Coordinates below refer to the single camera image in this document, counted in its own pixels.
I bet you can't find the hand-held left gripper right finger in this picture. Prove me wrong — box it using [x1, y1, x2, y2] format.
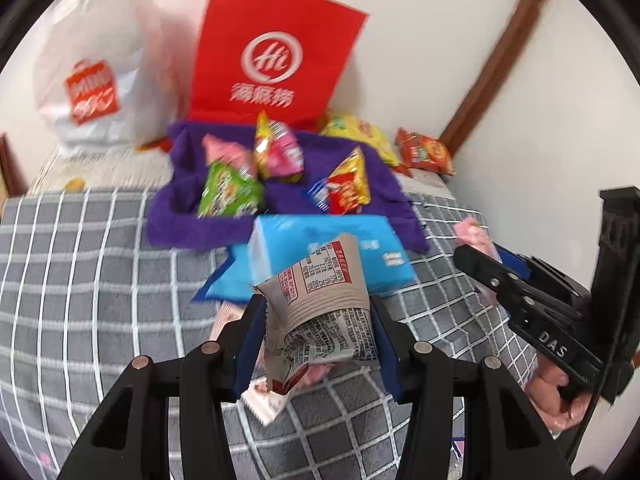
[369, 296, 573, 480]

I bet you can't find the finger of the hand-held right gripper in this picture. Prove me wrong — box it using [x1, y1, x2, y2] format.
[452, 245, 538, 333]
[492, 246, 591, 306]

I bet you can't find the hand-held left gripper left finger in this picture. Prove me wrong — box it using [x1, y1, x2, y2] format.
[57, 295, 268, 480]

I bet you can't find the grey newsprint snack packet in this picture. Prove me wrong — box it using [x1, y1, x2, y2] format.
[250, 234, 381, 393]

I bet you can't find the person's right hand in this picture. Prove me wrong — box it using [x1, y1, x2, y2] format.
[522, 360, 596, 433]

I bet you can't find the pale pink snack packet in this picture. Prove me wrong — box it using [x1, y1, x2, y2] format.
[210, 300, 247, 341]

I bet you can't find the white red snack packet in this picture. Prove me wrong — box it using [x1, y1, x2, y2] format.
[241, 377, 296, 427]

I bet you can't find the blue tissue box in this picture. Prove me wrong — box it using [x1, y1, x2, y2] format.
[247, 214, 416, 301]

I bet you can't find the red chips bag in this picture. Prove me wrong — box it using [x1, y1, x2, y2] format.
[395, 127, 457, 177]

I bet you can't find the green snack packet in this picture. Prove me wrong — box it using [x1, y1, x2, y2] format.
[196, 160, 266, 219]

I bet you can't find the purple towel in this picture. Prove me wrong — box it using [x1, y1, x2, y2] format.
[145, 120, 431, 253]

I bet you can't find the yellow red triangular snack packet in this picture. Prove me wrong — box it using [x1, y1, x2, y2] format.
[322, 146, 372, 215]

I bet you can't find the grey checked blanket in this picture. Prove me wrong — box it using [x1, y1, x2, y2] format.
[0, 185, 551, 480]

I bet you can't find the blue snack packet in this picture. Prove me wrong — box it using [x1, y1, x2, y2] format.
[305, 177, 333, 213]

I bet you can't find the yellow chips bag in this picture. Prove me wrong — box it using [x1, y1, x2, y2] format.
[320, 114, 413, 176]

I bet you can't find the pink yellow snack packet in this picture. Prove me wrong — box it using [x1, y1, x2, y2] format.
[253, 110, 305, 184]

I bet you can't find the brown wooden furniture piece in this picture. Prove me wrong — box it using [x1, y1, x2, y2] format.
[0, 132, 28, 201]

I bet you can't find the red paper bag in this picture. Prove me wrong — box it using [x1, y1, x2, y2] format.
[187, 0, 371, 128]

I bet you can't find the white plastic bag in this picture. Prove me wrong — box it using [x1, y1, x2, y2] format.
[32, 0, 193, 153]

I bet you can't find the black cable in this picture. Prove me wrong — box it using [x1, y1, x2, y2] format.
[567, 305, 628, 466]

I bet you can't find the brown wooden frame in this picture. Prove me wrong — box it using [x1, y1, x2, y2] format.
[440, 0, 556, 148]

